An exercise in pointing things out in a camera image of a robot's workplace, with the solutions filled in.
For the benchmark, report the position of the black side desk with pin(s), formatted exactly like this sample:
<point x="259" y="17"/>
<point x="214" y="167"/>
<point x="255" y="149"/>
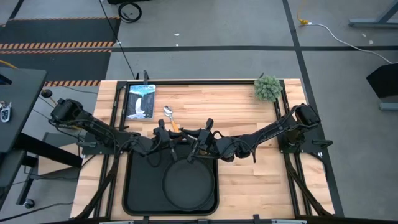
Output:
<point x="18" y="102"/>

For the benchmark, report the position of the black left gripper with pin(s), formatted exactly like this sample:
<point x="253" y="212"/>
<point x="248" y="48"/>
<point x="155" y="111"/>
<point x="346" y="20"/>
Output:
<point x="164" y="137"/>

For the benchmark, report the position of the black round plate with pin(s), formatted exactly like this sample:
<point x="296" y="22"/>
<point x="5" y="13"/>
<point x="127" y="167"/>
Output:
<point x="189" y="186"/>

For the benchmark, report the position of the black aluminium table frame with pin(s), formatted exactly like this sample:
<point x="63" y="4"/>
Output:
<point x="202" y="82"/>

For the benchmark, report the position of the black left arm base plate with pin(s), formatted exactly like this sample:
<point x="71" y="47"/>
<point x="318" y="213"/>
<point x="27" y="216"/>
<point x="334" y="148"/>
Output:
<point x="93" y="148"/>

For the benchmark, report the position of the waterfall picture book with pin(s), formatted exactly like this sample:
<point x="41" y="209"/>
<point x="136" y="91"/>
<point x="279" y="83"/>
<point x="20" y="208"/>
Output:
<point x="140" y="102"/>

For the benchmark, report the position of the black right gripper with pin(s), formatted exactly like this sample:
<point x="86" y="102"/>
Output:
<point x="203" y="140"/>

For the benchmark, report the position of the black caster wheel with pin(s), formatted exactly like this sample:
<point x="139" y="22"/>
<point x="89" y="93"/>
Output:
<point x="29" y="203"/>

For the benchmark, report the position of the white key fob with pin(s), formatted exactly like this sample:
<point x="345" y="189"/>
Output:
<point x="5" y="113"/>

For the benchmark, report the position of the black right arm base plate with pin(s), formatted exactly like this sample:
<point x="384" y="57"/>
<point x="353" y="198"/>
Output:
<point x="311" y="144"/>

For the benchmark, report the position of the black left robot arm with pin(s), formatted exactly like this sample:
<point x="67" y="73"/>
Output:
<point x="93" y="126"/>

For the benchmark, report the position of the black hazard striped floor mat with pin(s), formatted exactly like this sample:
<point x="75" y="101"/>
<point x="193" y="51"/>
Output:
<point x="56" y="31"/>

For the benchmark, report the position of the black panel on grey base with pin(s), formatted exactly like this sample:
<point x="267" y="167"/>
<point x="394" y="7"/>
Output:
<point x="385" y="81"/>

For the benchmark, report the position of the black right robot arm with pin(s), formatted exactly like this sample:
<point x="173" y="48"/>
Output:
<point x="280" y="127"/>

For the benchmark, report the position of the grey metal table leg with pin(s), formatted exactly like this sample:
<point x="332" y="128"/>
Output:
<point x="373" y="22"/>

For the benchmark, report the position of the green plant in white pot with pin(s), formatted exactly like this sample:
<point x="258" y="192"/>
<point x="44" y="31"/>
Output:
<point x="268" y="88"/>

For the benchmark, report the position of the black plastic serving tray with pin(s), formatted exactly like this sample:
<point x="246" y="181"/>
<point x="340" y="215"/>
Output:
<point x="140" y="186"/>

